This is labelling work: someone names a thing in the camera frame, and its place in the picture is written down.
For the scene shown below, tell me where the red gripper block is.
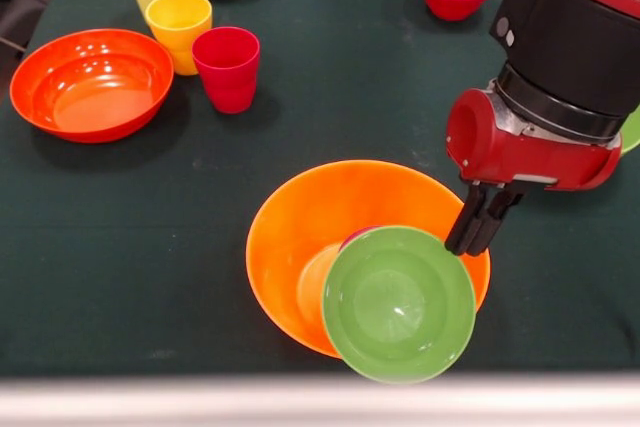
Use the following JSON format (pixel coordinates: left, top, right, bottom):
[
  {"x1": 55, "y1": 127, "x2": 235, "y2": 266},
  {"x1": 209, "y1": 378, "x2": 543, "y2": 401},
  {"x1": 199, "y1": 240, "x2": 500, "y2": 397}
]
[{"x1": 444, "y1": 88, "x2": 623, "y2": 258}]

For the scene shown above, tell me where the pink cup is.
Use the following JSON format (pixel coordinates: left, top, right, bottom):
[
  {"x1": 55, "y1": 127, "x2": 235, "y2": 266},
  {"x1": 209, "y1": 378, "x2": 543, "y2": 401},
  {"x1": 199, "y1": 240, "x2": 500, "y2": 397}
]
[{"x1": 191, "y1": 26, "x2": 261, "y2": 115}]

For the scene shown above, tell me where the small green bowl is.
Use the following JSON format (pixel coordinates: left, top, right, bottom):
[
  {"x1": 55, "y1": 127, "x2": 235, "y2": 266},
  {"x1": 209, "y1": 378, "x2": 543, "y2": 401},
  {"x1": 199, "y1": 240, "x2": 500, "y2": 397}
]
[{"x1": 321, "y1": 225, "x2": 477, "y2": 385}]

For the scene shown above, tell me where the wide red-orange bowl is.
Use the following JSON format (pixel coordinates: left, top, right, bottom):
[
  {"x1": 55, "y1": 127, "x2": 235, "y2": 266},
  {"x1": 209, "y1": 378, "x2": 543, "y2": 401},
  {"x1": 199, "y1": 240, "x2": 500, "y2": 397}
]
[{"x1": 9, "y1": 28, "x2": 175, "y2": 144}]

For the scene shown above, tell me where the large orange bowl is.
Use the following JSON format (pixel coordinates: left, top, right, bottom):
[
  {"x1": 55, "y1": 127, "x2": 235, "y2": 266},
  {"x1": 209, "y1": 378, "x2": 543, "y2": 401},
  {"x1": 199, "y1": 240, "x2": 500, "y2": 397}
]
[{"x1": 244, "y1": 159, "x2": 492, "y2": 361}]

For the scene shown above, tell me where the yellow cup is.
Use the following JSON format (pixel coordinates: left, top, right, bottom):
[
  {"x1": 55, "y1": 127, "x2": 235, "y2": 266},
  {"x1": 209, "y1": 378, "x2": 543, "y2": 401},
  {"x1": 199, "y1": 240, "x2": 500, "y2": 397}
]
[{"x1": 144, "y1": 0, "x2": 214, "y2": 77}]

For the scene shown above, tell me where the purple cup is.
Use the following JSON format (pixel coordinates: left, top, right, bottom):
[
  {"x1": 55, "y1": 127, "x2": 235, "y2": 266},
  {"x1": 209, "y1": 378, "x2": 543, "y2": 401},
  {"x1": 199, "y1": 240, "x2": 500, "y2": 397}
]
[{"x1": 338, "y1": 225, "x2": 384, "y2": 254}]

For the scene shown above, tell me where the large green bowl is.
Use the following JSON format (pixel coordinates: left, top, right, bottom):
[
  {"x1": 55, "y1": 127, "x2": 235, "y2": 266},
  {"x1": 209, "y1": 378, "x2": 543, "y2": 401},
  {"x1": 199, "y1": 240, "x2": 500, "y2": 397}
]
[{"x1": 618, "y1": 109, "x2": 640, "y2": 156}]

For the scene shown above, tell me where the dark green tablecloth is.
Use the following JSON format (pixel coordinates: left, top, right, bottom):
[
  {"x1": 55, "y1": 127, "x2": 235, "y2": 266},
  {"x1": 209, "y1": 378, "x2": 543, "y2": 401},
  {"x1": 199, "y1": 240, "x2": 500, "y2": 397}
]
[{"x1": 0, "y1": 0, "x2": 640, "y2": 378}]

